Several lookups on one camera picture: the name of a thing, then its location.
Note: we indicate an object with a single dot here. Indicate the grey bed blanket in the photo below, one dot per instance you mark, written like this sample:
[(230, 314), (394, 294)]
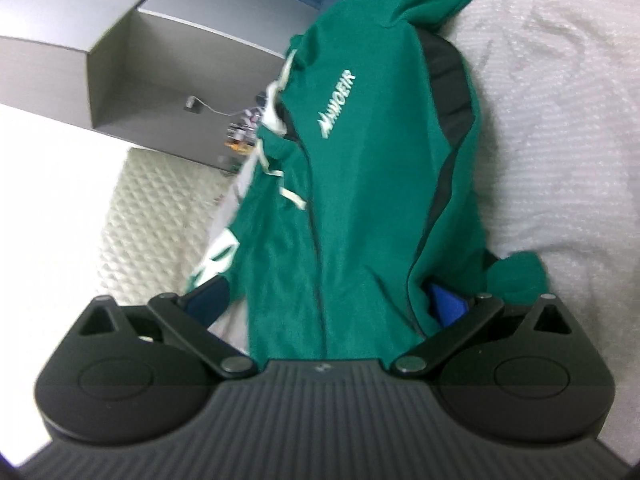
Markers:
[(550, 135)]

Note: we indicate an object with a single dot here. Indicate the green hoodie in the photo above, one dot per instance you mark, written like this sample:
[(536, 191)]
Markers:
[(375, 185)]

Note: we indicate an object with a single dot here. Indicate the cream quilted headboard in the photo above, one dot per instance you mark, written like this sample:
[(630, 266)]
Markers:
[(150, 220)]

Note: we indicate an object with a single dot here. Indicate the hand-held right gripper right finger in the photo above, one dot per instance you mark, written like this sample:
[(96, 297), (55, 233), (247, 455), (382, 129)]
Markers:
[(450, 306)]

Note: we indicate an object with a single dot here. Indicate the wall socket with charger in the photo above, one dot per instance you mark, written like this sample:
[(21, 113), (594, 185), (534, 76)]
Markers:
[(190, 103)]

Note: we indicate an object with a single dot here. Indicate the cluster of toiletry bottles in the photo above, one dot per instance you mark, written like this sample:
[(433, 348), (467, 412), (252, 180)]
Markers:
[(242, 132)]

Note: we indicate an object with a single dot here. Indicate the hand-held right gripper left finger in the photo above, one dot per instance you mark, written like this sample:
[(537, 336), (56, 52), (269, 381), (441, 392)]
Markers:
[(212, 301)]

